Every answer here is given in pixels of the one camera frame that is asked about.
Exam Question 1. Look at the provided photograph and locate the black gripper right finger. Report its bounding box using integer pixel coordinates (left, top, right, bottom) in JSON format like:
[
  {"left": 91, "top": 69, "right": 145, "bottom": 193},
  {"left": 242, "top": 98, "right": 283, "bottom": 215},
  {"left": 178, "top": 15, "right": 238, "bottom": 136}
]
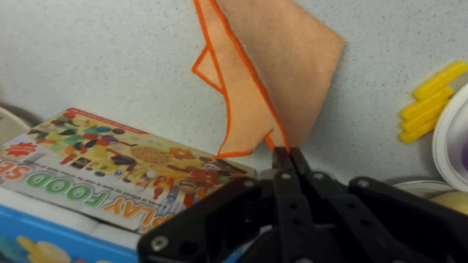
[{"left": 292, "top": 148, "right": 468, "bottom": 263}]

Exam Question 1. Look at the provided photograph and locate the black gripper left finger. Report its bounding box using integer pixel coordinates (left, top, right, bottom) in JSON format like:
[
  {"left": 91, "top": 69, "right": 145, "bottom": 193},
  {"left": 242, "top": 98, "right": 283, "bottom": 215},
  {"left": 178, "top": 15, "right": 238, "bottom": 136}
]
[{"left": 137, "top": 146, "right": 300, "bottom": 263}]

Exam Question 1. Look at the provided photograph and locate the orange microfiber cloth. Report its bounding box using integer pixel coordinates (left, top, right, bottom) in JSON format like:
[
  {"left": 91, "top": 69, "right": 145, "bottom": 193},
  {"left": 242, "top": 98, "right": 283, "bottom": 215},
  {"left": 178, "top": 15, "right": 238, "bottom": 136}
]
[{"left": 191, "top": 0, "right": 349, "bottom": 159}]

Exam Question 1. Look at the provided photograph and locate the clear plastic plate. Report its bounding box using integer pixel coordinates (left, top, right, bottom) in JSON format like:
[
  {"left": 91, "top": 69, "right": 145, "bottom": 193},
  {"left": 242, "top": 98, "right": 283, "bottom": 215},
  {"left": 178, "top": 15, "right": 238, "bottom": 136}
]
[{"left": 394, "top": 178, "right": 468, "bottom": 216}]

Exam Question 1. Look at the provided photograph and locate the yellow plush toy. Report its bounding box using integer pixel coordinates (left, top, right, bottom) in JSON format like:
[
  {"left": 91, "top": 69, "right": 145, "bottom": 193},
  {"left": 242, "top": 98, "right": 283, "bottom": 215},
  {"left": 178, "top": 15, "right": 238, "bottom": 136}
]
[{"left": 429, "top": 190, "right": 468, "bottom": 216}]

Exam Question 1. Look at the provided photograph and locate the white paper plate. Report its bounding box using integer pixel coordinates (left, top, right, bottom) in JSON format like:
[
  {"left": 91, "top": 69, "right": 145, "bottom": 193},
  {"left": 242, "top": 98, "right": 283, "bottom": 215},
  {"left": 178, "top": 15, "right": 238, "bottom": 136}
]
[{"left": 431, "top": 82, "right": 468, "bottom": 195}]

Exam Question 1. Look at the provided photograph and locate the yellow toy fries pile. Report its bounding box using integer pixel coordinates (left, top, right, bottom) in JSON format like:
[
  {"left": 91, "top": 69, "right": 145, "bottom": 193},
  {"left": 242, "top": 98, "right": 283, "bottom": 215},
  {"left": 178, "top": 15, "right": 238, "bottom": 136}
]
[{"left": 398, "top": 59, "right": 468, "bottom": 145}]

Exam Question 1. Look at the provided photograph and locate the play food set box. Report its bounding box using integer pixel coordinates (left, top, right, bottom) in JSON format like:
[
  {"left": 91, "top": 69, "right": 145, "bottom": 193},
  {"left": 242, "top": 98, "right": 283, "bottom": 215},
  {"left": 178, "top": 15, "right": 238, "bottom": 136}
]
[{"left": 0, "top": 107, "right": 258, "bottom": 263}]

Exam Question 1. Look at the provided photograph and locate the beige shallow bowl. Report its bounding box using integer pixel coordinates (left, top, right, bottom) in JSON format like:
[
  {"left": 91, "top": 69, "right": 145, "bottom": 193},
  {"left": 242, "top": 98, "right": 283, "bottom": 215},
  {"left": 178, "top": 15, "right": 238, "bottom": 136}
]
[{"left": 0, "top": 104, "right": 31, "bottom": 148}]

